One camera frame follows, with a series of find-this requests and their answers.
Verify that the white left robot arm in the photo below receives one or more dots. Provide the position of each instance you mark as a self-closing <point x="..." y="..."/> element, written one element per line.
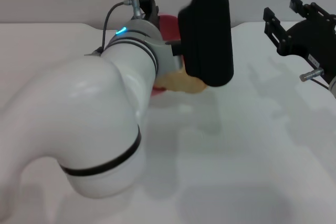
<point x="92" y="108"/>

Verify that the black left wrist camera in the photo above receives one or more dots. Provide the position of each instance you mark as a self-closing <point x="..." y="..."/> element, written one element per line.
<point x="207" y="37"/>

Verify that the orange ridged bread loaf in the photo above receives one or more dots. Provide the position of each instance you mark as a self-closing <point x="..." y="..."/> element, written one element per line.
<point x="181" y="82"/>

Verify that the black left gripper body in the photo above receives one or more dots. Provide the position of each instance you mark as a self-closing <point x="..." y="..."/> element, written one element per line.
<point x="151" y="15"/>

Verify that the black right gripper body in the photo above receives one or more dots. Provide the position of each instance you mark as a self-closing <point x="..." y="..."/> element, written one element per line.
<point x="320" y="43"/>

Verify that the pink plastic bowl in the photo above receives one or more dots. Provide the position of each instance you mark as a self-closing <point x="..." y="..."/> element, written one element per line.
<point x="169" y="26"/>

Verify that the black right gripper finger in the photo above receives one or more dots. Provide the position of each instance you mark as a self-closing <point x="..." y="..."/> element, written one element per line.
<point x="312" y="10"/>
<point x="274" y="27"/>

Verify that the silver left camera mount bracket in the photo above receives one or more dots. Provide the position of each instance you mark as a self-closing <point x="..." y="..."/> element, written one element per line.
<point x="169" y="56"/>

